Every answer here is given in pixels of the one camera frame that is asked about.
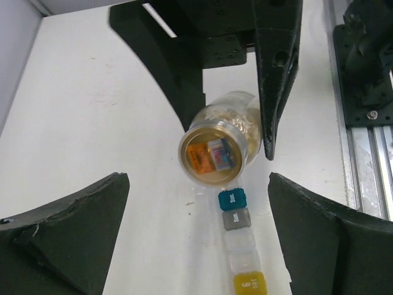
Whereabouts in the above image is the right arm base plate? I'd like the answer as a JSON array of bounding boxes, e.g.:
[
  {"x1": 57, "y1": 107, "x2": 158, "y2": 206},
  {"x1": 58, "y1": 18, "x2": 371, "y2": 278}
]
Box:
[{"x1": 333, "y1": 1, "x2": 392, "y2": 128}]

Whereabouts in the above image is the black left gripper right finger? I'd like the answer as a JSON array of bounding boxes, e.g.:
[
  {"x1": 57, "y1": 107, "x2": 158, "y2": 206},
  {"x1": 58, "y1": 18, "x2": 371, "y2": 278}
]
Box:
[{"x1": 268, "y1": 173, "x2": 392, "y2": 294}]

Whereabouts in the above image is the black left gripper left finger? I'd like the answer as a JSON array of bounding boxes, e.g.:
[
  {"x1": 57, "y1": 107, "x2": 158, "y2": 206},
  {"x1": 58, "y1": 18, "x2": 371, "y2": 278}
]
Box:
[{"x1": 1, "y1": 173, "x2": 130, "y2": 294}]

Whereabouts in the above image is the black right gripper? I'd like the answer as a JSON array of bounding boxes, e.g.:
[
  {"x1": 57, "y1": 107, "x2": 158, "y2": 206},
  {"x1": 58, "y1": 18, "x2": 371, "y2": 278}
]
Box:
[{"x1": 109, "y1": 0, "x2": 303, "y2": 160}]

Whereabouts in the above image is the aluminium mounting rail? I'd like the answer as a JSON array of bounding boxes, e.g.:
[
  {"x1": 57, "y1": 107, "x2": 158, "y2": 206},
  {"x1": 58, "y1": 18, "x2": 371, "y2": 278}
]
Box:
[{"x1": 323, "y1": 1, "x2": 392, "y2": 221}]

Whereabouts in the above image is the clear bottle gold cap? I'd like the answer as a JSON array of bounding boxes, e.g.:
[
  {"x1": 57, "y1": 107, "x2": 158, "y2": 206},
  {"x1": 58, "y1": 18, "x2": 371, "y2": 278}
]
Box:
[{"x1": 184, "y1": 90, "x2": 263, "y2": 167}]

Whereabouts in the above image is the weekly pill organizer strip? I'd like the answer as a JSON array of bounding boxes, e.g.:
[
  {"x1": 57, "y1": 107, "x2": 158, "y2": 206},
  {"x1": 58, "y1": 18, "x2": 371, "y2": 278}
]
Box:
[{"x1": 189, "y1": 178, "x2": 271, "y2": 295}]

